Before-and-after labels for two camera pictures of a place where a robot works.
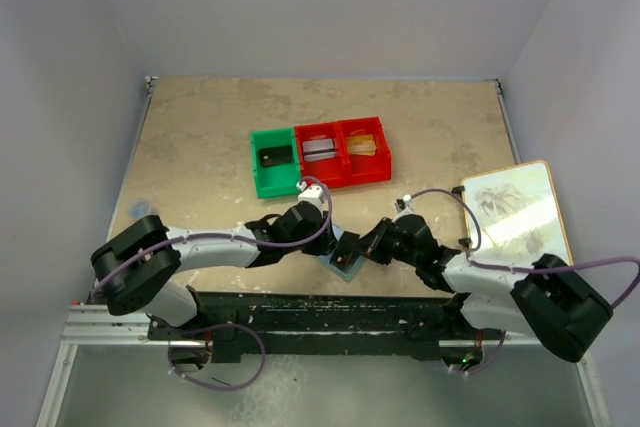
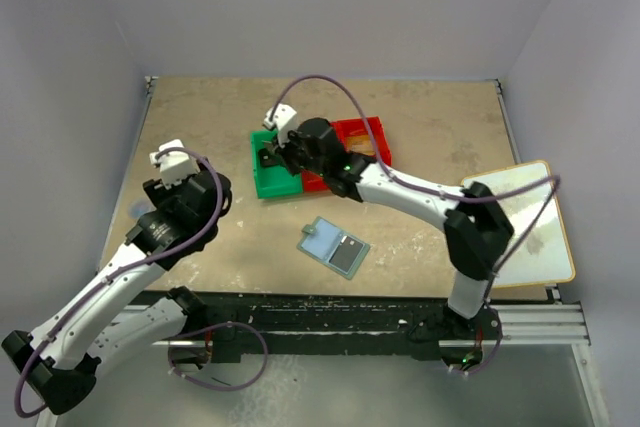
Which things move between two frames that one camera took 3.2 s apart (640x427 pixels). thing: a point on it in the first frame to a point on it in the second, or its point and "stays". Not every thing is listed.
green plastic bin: [276, 162] stays
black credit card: [347, 252] to [267, 159]
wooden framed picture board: [520, 216] stays
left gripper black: [323, 244] to [161, 196]
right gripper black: [372, 241] to [285, 152]
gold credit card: [361, 145] stays
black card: [275, 155] stays
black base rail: [234, 324] stays
